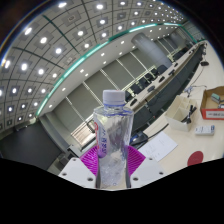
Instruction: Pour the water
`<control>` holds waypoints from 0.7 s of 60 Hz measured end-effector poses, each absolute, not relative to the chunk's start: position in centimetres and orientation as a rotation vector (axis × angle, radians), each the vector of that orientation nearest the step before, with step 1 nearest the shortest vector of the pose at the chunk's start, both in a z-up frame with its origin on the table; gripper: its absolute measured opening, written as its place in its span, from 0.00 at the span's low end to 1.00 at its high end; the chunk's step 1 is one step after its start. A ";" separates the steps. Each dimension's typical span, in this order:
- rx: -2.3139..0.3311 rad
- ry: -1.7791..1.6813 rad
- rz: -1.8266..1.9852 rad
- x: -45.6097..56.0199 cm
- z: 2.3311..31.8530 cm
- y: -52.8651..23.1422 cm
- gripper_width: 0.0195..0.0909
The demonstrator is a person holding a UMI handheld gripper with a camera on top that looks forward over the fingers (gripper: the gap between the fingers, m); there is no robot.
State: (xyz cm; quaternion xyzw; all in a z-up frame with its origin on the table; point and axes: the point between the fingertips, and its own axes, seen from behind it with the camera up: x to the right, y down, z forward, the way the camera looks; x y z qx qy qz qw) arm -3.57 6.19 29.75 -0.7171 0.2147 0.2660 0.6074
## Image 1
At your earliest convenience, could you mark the clear plastic water bottle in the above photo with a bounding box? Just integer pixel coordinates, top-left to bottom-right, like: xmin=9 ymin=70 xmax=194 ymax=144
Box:
xmin=92 ymin=89 xmax=135 ymax=189

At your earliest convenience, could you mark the group of ceiling lights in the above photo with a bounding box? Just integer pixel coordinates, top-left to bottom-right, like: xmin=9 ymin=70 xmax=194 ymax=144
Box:
xmin=0 ymin=0 xmax=188 ymax=134

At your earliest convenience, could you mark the row of black office chairs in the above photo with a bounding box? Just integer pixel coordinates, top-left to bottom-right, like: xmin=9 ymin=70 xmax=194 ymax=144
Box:
xmin=124 ymin=49 xmax=188 ymax=101

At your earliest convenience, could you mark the black cable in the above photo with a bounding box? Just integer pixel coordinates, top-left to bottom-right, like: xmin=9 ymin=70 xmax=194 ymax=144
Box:
xmin=145 ymin=123 xmax=170 ymax=142

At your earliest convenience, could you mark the long wooden conference desk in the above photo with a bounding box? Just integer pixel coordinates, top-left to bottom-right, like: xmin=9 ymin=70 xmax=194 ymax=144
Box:
xmin=128 ymin=41 xmax=208 ymax=116

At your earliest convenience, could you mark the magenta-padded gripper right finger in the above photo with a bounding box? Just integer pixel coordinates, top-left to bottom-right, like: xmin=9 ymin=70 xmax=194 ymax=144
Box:
xmin=124 ymin=143 xmax=167 ymax=190

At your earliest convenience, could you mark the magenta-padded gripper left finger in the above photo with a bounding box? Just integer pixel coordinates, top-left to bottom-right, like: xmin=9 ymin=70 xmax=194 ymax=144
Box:
xmin=57 ymin=144 xmax=100 ymax=190

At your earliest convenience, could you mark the grey whiteboard eraser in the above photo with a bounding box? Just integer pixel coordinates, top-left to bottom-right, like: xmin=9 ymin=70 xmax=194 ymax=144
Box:
xmin=210 ymin=93 xmax=222 ymax=103

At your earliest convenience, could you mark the red-edged open cardboard box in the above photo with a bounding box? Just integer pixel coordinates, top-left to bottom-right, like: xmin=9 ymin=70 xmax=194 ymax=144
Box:
xmin=199 ymin=85 xmax=224 ymax=121

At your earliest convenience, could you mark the flat round red coaster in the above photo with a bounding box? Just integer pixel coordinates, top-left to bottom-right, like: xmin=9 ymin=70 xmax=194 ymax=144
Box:
xmin=187 ymin=150 xmax=205 ymax=167

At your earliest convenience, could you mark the cream desk organizer box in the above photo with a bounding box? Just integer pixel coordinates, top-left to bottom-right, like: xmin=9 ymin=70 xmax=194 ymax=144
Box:
xmin=164 ymin=94 xmax=200 ymax=133

